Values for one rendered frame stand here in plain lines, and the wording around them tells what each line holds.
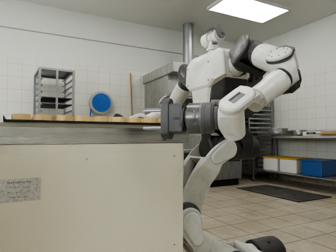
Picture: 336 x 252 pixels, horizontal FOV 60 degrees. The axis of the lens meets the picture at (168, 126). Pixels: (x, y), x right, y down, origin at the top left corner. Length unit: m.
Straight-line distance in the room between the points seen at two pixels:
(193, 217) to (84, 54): 4.47
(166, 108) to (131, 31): 4.96
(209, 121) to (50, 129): 0.47
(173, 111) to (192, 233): 0.57
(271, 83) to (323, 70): 5.13
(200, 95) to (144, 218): 0.59
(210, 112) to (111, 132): 0.35
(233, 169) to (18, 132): 4.68
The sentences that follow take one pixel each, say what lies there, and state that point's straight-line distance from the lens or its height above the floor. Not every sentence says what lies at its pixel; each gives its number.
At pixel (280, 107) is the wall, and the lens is 6.50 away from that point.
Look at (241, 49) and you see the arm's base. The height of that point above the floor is 1.19.
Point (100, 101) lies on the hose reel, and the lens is 5.12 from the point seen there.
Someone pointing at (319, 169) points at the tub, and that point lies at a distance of 5.19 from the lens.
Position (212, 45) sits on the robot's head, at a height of 1.27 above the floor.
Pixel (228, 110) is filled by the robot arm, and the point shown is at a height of 0.92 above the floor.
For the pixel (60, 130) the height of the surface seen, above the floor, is 0.88.
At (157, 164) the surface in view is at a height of 0.76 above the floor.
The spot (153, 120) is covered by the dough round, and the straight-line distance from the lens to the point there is 0.99.
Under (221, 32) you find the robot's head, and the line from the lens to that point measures 1.38.
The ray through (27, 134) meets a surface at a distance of 0.93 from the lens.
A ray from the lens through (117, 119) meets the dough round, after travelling 0.95.
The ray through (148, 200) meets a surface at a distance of 1.02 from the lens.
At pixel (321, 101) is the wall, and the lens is 5.94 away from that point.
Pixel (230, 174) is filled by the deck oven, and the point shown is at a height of 0.20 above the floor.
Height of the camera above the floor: 0.86
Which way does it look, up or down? 2 degrees up
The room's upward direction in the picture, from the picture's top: straight up
